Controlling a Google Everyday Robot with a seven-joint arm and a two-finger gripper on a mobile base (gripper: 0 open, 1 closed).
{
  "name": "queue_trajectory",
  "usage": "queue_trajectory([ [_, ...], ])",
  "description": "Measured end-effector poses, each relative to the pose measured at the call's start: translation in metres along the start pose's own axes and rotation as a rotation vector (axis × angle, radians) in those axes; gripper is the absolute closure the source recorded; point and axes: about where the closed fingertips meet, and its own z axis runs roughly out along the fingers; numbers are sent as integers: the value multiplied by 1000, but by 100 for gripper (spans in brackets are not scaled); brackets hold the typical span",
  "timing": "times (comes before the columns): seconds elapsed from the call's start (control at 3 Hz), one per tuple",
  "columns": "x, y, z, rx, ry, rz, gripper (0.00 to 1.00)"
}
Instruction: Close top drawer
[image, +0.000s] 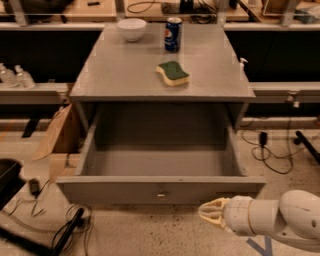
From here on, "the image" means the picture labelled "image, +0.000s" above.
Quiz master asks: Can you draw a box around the black power adapter right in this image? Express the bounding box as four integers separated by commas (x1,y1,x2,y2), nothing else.
259,132,268,147

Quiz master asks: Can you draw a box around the clear sanitizer bottle left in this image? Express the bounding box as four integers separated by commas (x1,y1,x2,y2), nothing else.
0,63,18,87

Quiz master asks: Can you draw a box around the black power adapter left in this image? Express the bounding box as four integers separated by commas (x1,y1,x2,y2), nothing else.
28,179,40,197

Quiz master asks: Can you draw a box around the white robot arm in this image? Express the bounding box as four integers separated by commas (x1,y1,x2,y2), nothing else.
198,190,320,252

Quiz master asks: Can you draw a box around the black floor cable left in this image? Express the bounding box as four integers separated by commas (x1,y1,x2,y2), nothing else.
0,179,94,256

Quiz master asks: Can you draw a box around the black power adapter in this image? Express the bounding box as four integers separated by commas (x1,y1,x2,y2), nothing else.
259,132,268,147
28,179,40,197

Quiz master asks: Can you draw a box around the white ceramic bowl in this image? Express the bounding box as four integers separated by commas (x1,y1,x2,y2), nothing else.
117,18,147,42

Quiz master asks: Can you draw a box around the green yellow sponge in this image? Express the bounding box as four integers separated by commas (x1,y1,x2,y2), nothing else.
156,61,190,87

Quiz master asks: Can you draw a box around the clear sanitizer bottle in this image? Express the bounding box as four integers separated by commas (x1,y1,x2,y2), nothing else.
15,65,36,89
0,63,18,87

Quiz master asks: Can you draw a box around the brown cardboard box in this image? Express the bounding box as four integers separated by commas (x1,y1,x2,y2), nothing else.
32,104,82,182

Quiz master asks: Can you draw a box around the blue Pepsi soda can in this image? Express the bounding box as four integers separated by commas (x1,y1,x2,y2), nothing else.
164,17,182,52

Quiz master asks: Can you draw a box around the grey top drawer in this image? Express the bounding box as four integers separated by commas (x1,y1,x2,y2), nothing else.
56,113,266,204

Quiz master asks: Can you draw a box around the small white pump bottle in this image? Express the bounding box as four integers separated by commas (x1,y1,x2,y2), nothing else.
239,57,248,70

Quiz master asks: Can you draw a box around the black stand leg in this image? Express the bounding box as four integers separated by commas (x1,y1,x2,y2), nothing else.
0,208,84,256

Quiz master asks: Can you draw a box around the clear sanitizer bottle right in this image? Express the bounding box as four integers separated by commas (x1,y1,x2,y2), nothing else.
15,65,36,89

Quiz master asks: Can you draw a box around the black bin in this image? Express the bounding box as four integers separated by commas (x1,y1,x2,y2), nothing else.
0,158,26,210

